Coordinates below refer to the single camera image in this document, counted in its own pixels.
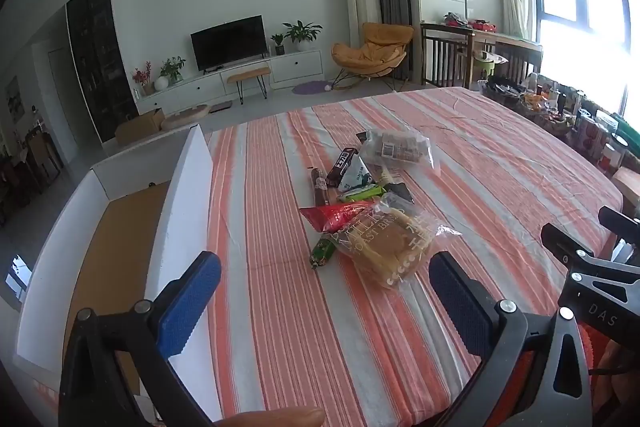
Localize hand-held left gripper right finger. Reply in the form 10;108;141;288
429;251;593;427

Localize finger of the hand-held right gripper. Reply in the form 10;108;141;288
598;206;640;240
541;223;640;280

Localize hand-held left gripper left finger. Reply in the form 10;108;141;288
59;251;223;427

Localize clear toast bread packet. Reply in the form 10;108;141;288
334;202;463;292

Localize long black clear snack packet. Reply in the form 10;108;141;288
377;164;416;208

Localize green dotted sausage packet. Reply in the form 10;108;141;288
309;237;337;271

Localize red snack packet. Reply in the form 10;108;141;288
299;201;377;234

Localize white milk pouch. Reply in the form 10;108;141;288
340;155;373;194

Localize clear brown biscuit packet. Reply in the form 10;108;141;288
356;128;441;172

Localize dark red sausage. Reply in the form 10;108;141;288
309;167;328;209

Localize black chocolate bar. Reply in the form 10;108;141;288
326;148;358;186

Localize person's right hand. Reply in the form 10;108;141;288
592;337;640;388

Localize person's left hand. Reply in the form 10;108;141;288
220;406;327;427

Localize orange striped tablecloth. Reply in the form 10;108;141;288
205;86;626;427

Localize cluttered jars and containers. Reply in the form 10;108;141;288
480;74;640;178

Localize brown cardboard box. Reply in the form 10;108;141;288
114;108;166;146

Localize beige oval floor cushion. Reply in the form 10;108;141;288
160;104;210;131

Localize green plastic container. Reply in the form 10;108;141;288
474;51;496;80

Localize wooden dining chair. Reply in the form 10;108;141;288
20;117;66;192

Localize dark wooden railed crib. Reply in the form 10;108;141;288
420;22;543;90

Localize large window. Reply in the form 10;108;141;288
530;0;640;118

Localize red flowers in pot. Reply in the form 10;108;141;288
132;61;153;96

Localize green plant in glass vase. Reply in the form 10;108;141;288
159;56;187;85

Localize pile of toys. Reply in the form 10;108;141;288
442;12;498;32

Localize wooden bench with black legs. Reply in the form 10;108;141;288
226;66;272;105

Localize purple floor mat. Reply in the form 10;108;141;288
291;80;328;95

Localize black glass display cabinet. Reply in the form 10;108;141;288
66;0;138;144

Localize white television cabinet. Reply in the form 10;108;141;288
135;49;325;115

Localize black television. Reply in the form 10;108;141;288
190;14;268;72

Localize orange lounge chair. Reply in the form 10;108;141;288
331;22;416;90

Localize large potted plant white pot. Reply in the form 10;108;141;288
282;20;323;52

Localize framed wall painting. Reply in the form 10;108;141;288
4;76;26;124

